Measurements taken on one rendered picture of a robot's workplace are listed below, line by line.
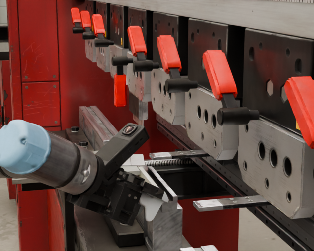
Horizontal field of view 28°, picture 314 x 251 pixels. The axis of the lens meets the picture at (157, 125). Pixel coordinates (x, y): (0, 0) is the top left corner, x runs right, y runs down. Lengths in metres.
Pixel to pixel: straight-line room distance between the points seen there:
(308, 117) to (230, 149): 0.29
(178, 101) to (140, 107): 0.41
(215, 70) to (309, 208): 0.18
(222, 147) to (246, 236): 2.86
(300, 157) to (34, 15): 1.70
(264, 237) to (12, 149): 2.80
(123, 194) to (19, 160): 0.21
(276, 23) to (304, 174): 0.15
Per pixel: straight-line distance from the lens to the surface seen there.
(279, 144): 0.60
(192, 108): 0.84
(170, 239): 1.21
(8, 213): 4.00
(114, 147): 1.04
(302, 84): 0.49
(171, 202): 1.17
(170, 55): 0.84
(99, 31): 1.42
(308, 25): 0.55
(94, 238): 1.31
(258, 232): 3.66
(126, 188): 1.03
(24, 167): 0.91
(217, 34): 0.75
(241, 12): 0.69
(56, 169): 0.93
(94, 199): 1.02
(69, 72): 2.21
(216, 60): 0.67
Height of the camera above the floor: 1.39
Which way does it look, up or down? 13 degrees down
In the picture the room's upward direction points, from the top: straight up
